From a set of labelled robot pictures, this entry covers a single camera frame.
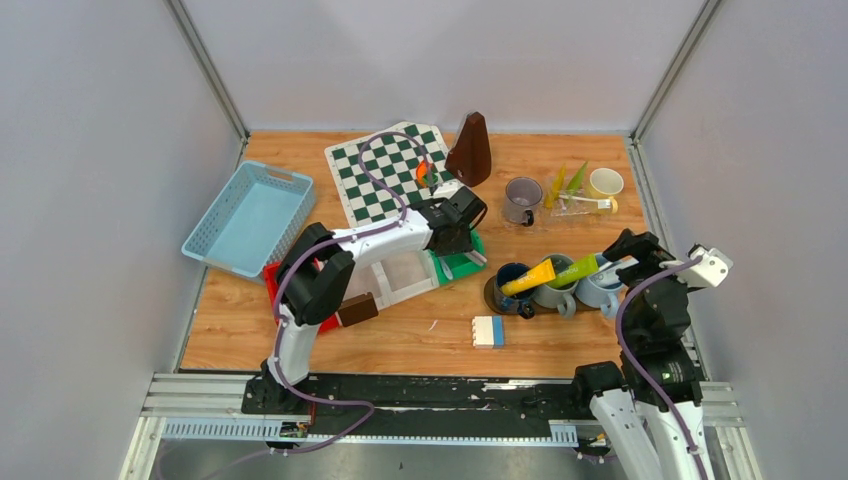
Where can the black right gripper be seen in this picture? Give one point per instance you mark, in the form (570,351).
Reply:
(640,245)

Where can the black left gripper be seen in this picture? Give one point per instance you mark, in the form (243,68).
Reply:
(461,245)

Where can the white toothpaste tube black cap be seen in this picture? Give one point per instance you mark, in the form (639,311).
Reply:
(609,272)

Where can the grey toothbrush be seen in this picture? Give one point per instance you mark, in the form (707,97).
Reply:
(476,258)

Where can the white toothbrush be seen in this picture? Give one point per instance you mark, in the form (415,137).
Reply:
(590,205)

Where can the light blue mug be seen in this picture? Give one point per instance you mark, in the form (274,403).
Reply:
(602,296)

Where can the cream mug yellow handle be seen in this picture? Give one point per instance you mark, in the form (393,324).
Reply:
(605,184)

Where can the purple mug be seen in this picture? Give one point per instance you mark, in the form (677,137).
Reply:
(524,190)

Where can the grey mug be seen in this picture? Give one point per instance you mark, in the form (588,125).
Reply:
(560,296)

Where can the yellow toothpaste tube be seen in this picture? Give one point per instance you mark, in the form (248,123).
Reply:
(526,278)
(558,179)

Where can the dark blue mug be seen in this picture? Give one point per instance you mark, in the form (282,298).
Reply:
(509,299)

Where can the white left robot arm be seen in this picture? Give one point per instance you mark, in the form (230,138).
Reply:
(314,276)

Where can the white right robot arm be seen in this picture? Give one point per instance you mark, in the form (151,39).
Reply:
(650,405)

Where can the light blue toothbrush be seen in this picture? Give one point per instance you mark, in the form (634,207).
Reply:
(445,269)

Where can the dark wooden oval tray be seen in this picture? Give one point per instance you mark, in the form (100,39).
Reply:
(488,295)

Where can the green plastic bin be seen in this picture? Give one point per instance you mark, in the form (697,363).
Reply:
(460,266)

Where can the orange toy block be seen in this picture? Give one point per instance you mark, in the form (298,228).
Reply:
(422,168)

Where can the brown wooden metronome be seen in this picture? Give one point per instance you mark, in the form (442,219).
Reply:
(470,159)

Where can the white bin with toothpastes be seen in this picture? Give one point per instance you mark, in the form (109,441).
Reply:
(404,276)

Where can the green white chessboard mat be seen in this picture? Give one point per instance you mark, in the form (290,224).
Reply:
(392,161)

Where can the white plastic bin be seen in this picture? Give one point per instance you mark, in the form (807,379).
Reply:
(371,279)

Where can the white blue toy brick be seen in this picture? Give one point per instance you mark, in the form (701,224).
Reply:
(487,332)

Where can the brown wooden block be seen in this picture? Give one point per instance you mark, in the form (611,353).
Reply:
(357,309)

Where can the red plastic bin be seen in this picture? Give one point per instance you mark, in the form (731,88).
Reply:
(272,284)

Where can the light blue perforated basket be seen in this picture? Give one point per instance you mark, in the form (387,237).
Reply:
(253,221)

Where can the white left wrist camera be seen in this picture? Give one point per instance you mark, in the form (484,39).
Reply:
(446,190)

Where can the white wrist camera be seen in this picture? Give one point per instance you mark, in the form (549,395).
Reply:
(446,190)
(707,267)

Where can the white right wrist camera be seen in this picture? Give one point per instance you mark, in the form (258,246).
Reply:
(707,267)

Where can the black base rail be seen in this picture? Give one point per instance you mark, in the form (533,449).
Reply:
(421,406)

